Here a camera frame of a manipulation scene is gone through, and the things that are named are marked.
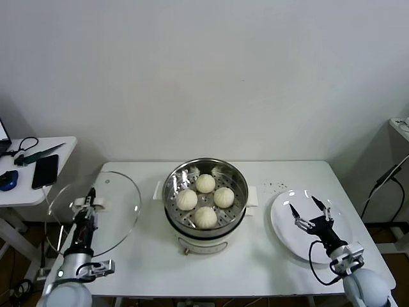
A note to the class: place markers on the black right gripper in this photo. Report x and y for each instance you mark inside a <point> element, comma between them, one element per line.
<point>322,230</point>

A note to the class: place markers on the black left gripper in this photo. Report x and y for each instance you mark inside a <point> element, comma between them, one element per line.
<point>81,233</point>

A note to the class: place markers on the round glass pot lid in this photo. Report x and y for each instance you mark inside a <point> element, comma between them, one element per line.
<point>121,198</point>

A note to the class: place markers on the white steamed baozi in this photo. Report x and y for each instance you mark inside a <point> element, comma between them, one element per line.
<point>224,197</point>
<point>205,217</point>
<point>205,183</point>
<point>187,199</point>

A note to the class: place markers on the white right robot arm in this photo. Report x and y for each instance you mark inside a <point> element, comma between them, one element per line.
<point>367,288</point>

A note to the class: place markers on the perforated steel steamer basket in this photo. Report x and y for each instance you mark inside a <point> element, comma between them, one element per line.
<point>174,185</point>

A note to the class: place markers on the stainless steel steamer pot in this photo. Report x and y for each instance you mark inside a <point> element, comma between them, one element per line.
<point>201,246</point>

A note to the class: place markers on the white round plate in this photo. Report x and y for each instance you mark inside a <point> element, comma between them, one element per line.
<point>287,236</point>

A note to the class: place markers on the dark crumbs scatter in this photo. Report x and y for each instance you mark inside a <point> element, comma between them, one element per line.
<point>271,185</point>

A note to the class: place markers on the black smartphone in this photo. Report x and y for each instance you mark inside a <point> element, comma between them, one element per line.
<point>44,172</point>

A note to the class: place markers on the white side table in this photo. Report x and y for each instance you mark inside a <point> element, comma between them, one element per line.
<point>64,150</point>

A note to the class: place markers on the green black flat strip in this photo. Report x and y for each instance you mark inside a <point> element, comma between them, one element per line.
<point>38,155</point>

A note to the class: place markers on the small black adapter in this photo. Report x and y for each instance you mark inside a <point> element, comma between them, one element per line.
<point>19,160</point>

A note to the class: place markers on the blue computer mouse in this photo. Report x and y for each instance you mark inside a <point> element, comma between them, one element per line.
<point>7,181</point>

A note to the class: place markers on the black laptop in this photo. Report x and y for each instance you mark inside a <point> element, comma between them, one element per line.
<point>3,134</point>

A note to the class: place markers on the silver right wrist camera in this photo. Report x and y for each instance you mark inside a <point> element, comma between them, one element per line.
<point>351,254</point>

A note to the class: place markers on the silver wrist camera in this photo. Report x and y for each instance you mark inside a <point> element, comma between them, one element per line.
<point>351,254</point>
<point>103,267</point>

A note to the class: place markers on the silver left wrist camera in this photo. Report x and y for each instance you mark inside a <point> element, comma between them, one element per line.
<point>103,267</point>

